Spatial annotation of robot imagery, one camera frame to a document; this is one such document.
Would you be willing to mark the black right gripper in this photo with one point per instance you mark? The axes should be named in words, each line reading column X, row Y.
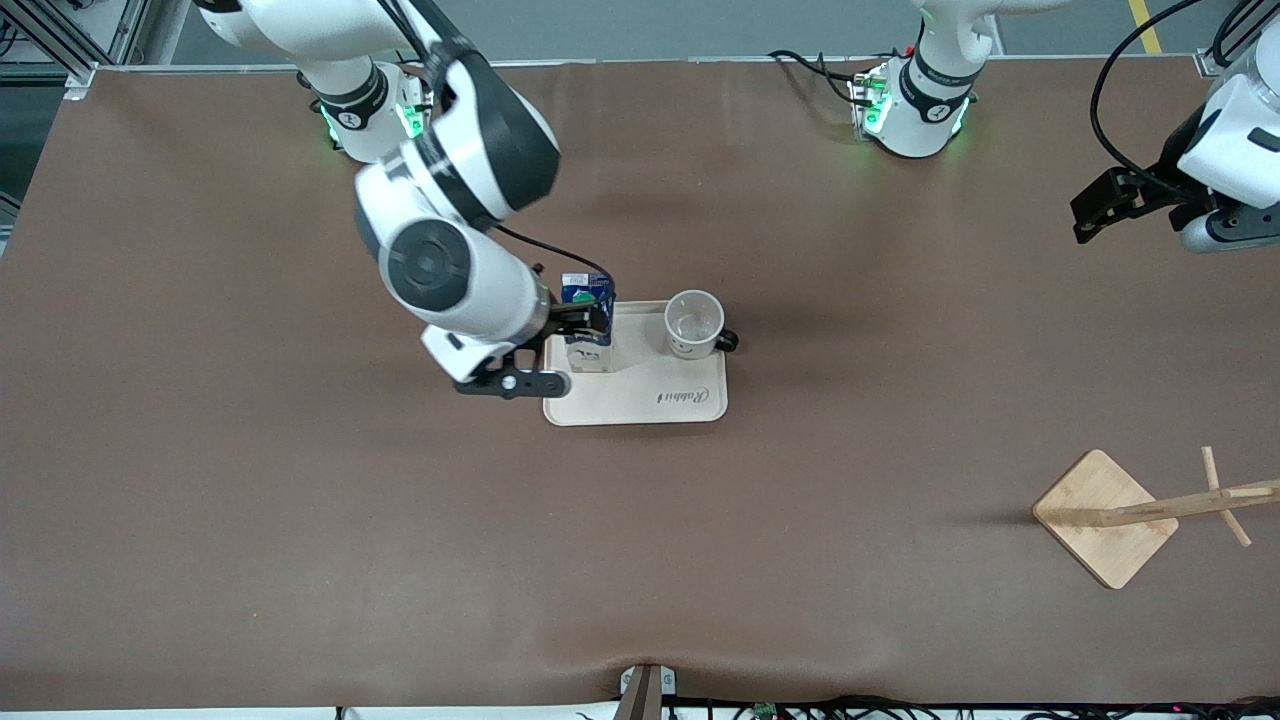
column 562, row 318

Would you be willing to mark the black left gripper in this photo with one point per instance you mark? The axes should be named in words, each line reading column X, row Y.
column 1163, row 177

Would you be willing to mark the blue milk carton green cap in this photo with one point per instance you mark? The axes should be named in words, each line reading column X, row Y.
column 588, row 358

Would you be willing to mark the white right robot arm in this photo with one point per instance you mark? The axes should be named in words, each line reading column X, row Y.
column 430, row 265

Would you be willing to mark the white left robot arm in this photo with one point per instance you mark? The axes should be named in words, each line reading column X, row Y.
column 925, row 100

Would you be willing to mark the cream tray with Rabbit print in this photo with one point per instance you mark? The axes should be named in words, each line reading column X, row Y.
column 650, row 400

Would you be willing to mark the wooden mug stand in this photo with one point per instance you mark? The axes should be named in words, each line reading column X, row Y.
column 1100, row 520

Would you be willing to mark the aluminium frame profile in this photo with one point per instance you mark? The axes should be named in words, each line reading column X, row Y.
column 1225, row 45
column 70, row 55

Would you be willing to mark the metal camera pole bracket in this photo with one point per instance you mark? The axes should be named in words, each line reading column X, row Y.
column 645, row 695

